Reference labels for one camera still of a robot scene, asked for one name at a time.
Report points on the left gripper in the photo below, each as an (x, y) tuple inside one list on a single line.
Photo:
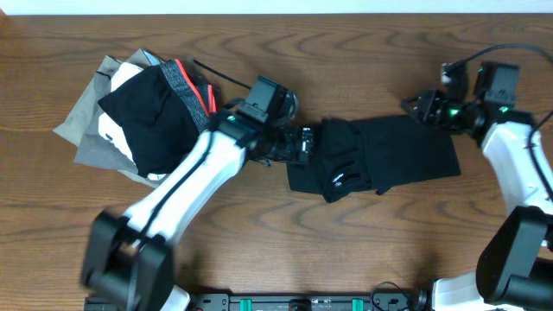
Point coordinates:
[(307, 144)]

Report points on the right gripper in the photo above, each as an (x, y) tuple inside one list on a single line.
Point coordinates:
[(426, 111)]

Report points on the black t-shirt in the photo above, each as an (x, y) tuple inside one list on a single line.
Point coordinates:
[(372, 154)]

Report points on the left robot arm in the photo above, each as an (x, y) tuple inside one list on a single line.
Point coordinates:
[(129, 260)]

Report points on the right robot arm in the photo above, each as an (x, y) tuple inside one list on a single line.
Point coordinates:
[(510, 275)]

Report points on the black shorts with red waistband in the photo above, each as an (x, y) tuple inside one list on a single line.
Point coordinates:
[(162, 111)]

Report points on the grey folded garment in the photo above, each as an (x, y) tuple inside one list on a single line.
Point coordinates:
[(81, 126)]

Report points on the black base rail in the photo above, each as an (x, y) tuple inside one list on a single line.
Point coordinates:
[(386, 300)]

